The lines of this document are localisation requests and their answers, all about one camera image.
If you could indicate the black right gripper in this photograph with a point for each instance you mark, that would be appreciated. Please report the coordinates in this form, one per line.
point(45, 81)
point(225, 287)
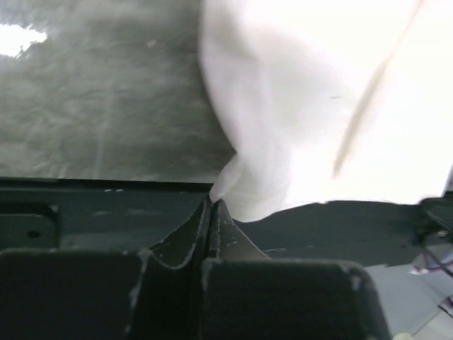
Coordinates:
point(432, 221)

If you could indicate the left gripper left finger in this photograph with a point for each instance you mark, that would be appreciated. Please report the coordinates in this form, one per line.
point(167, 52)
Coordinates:
point(187, 241)

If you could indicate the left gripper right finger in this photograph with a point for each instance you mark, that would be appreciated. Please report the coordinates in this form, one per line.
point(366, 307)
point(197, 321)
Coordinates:
point(227, 241)

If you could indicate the white t-shirt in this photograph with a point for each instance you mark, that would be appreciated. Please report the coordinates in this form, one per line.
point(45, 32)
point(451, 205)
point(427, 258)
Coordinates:
point(328, 101)

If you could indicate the black base beam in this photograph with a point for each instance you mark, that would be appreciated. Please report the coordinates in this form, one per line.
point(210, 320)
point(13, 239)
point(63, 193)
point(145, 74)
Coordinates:
point(89, 214)

